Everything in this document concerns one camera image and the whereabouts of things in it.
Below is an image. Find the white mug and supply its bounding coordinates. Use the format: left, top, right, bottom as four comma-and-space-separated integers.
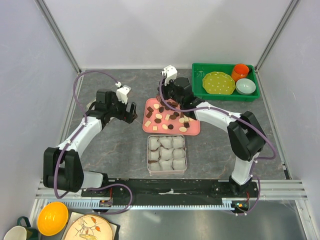
3, 225, 27, 240

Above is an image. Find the orange cup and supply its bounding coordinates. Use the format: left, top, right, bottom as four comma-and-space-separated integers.
231, 63, 250, 82

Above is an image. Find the pink square chocolate tin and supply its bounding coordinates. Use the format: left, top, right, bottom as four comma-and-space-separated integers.
146, 134, 188, 176

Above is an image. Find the decorated bird plate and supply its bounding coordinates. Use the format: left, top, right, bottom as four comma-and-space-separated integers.
62, 214, 114, 240

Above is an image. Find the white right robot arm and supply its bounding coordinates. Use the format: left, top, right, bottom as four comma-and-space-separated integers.
158, 77, 266, 197

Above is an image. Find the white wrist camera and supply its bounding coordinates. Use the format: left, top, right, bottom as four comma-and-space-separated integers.
161, 65, 178, 86
115, 81, 132, 104

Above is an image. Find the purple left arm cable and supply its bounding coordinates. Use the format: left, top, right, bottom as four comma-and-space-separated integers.
53, 69, 133, 215

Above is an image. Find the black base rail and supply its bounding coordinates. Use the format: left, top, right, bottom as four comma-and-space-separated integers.
81, 177, 258, 208

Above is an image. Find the white oval chocolate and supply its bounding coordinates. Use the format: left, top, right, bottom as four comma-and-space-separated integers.
179, 126, 188, 133

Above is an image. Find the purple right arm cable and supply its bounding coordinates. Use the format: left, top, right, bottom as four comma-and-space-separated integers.
158, 78, 278, 217

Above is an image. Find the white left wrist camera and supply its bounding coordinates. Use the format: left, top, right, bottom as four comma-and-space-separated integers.
115, 81, 132, 104

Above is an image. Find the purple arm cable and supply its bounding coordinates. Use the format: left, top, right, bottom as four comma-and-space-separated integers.
158, 78, 278, 217
53, 69, 133, 215

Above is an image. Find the pink chocolate tray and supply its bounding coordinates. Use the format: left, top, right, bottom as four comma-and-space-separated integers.
142, 98, 201, 136

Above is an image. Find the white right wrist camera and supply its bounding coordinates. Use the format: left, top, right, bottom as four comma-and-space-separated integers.
161, 65, 178, 86

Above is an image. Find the green plastic bin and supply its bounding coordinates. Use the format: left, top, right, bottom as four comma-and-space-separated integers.
192, 63, 260, 102

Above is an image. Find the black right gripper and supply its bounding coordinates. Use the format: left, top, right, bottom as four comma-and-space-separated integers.
157, 76, 183, 106

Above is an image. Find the yellow bowl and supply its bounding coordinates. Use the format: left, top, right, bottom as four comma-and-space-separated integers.
37, 201, 69, 237

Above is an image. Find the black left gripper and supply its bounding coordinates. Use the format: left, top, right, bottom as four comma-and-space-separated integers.
107, 93, 138, 124

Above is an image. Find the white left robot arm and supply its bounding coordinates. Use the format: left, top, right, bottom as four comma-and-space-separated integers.
43, 85, 137, 197

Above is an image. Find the pale green bowl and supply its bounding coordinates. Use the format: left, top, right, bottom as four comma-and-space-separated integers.
235, 78, 257, 95

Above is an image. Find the yellow-green dotted plate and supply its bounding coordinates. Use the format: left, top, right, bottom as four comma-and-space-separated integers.
202, 71, 236, 95

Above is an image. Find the dark green mug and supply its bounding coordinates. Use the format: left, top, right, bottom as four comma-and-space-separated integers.
17, 216, 39, 240

